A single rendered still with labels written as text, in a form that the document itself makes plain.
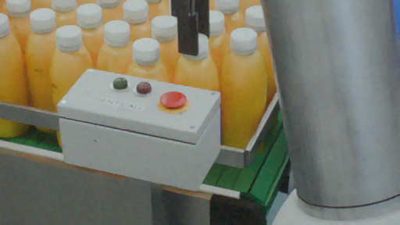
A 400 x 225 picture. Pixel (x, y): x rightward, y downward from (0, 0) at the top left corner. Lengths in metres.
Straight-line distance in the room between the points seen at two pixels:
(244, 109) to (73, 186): 0.30
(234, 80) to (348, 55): 0.74
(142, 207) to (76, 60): 0.25
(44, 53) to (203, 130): 0.35
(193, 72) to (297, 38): 0.71
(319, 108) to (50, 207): 0.93
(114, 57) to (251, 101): 0.22
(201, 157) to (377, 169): 0.56
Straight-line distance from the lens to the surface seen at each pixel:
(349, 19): 0.73
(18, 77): 1.57
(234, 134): 1.52
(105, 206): 1.57
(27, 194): 1.63
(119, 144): 1.32
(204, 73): 1.45
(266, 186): 1.51
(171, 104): 1.30
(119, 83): 1.35
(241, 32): 1.47
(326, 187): 0.78
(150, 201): 1.41
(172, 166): 1.31
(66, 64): 1.49
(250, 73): 1.46
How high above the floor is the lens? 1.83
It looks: 34 degrees down
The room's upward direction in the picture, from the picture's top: 3 degrees counter-clockwise
